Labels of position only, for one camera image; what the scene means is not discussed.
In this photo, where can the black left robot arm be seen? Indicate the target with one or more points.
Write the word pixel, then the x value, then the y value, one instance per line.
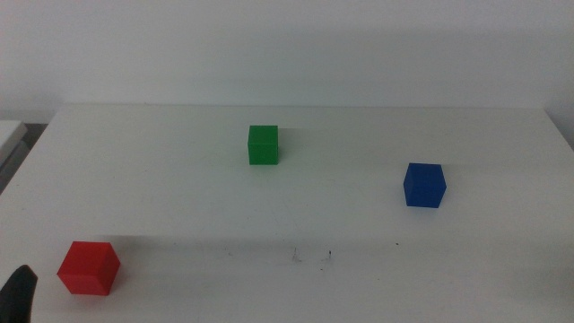
pixel 17 296

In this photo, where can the blue cube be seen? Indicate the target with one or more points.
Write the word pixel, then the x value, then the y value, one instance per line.
pixel 423 186

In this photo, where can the red cube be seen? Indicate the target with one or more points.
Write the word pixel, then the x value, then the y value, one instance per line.
pixel 87 269

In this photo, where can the green cube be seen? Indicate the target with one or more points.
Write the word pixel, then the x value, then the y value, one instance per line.
pixel 263 145

